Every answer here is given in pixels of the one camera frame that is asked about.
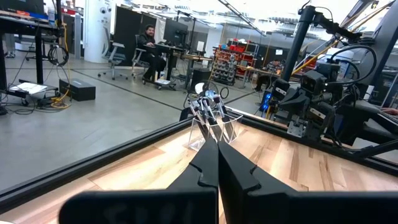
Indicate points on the black standing desk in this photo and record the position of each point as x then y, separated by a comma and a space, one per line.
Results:
38, 53

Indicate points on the shelf with red bins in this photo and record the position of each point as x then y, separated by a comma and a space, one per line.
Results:
234, 60

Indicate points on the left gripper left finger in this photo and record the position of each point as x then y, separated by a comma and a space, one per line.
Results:
186, 205

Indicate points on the person's hand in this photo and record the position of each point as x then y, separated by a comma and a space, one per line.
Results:
390, 111

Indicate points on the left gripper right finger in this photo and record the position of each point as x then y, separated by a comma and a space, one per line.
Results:
255, 205

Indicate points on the clear acrylic organizer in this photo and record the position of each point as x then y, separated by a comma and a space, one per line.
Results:
192, 137

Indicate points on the white round column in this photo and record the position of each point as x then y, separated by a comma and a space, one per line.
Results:
94, 31

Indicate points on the black box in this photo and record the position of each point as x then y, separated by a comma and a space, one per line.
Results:
77, 90

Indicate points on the silver metal bracket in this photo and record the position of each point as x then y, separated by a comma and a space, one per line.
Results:
297, 129

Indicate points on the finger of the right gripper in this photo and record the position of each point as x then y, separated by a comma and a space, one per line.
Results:
295, 102
321, 119

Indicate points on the grey office chair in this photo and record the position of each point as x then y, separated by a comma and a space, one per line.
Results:
113, 59
138, 59

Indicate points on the person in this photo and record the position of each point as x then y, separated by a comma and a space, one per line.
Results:
10, 46
273, 67
149, 53

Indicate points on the black computer blue light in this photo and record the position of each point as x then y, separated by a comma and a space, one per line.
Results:
265, 102

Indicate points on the black framed light bar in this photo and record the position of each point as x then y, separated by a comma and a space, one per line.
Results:
241, 17

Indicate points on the black partition panel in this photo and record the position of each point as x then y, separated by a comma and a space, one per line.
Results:
130, 34

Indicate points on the flat dolly white sheet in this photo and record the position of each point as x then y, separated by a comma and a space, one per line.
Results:
28, 90

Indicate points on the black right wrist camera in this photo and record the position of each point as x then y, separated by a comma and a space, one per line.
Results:
314, 81

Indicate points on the dark pens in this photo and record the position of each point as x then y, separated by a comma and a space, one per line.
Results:
225, 119

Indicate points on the dark grey laptop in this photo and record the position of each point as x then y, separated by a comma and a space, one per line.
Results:
385, 56

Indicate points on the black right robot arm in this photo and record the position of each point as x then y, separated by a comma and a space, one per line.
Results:
348, 124

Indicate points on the black monitor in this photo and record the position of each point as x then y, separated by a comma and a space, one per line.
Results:
175, 32

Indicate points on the black computer tower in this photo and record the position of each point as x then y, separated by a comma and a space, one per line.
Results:
200, 79

